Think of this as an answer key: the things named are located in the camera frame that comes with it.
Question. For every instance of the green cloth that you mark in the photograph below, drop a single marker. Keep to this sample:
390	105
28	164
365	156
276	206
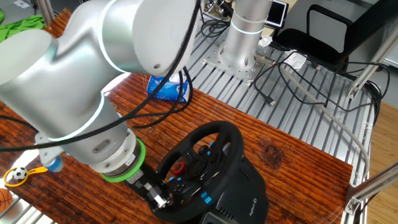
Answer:
18	26

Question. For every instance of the black racing steering wheel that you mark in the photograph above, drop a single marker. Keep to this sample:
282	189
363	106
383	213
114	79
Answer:
217	126
245	193

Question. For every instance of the white printed card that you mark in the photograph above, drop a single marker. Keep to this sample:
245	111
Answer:
21	4

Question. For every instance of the silver metal bracket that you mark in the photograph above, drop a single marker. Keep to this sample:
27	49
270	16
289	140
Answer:
217	7

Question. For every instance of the blue tissue pack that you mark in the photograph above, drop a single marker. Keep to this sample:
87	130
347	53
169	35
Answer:
164	90

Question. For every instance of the aluminium frame post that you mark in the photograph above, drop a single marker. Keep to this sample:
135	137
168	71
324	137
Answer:
46	11
373	183
373	59

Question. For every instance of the crumpled white paper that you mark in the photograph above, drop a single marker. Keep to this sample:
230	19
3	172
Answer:
295	59
265	41

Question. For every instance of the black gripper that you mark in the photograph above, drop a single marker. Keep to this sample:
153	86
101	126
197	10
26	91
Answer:
143	182

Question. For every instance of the black office chair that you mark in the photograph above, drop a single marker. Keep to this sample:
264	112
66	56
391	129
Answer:
311	43

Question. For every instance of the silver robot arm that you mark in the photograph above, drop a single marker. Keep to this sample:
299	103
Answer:
77	77

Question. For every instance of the tiny soccer ball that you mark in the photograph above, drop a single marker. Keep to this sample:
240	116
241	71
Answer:
20	174

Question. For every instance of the wood grain table mat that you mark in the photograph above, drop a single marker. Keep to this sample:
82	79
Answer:
295	149

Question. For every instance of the white framed phone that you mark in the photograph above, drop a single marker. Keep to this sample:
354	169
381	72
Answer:
276	14

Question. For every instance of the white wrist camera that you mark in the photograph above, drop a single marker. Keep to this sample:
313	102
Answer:
53	163

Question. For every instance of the mini orange basketball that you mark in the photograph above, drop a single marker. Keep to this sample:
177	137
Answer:
4	200

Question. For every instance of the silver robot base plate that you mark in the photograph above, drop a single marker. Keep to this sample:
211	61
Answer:
245	73

